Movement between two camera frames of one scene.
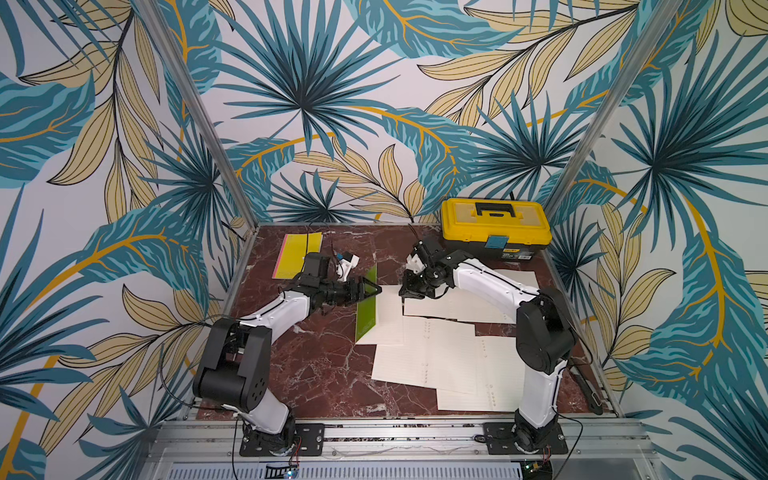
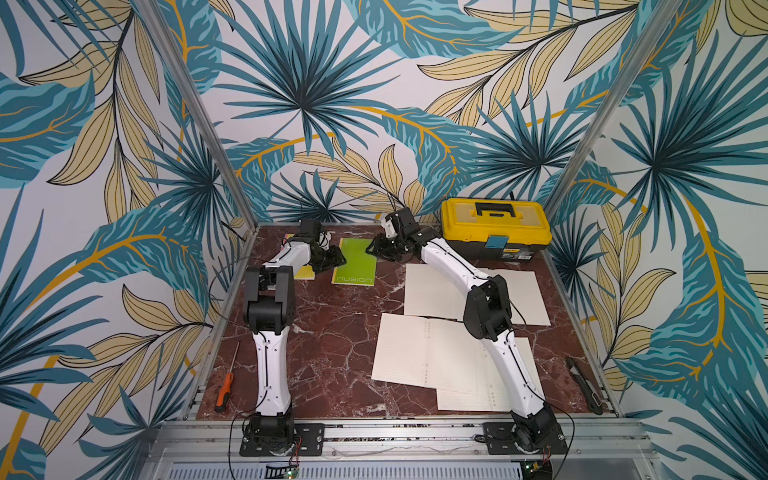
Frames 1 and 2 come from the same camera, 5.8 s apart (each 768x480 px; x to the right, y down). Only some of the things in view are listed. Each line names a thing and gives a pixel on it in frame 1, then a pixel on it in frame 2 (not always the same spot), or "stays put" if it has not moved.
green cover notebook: [366, 311] → [360, 267]
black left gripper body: [333, 288] → [328, 258]
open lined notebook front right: [500, 378] stays put
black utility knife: [594, 402] stays put
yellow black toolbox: [503, 228] stays put
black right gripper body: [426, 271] → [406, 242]
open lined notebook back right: [462, 305] stays put
